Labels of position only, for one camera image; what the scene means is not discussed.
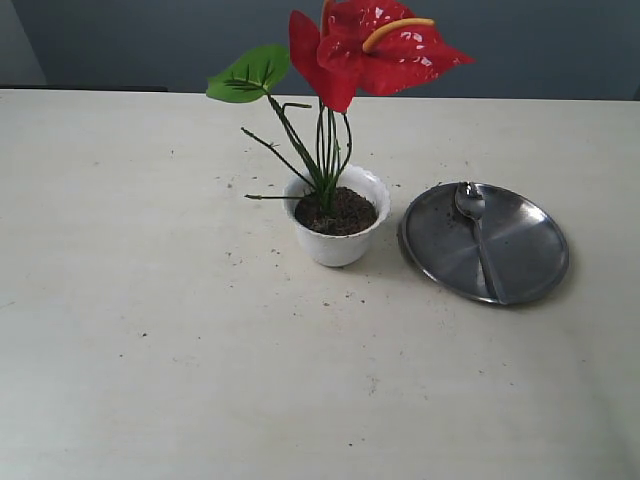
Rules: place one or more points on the white scalloped flower pot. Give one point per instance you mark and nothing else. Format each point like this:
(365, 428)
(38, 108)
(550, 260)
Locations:
(338, 251)

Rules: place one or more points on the stainless steel spork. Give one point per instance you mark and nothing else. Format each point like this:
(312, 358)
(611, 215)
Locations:
(471, 204)

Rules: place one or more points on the artificial red flower green stems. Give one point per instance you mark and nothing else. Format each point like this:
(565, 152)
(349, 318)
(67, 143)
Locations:
(378, 47)

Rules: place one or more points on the dark soil in pot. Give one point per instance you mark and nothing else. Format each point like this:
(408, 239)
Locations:
(349, 213)

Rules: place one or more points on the round stainless steel plate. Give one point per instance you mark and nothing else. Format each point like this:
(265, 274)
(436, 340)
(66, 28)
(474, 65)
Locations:
(519, 255)

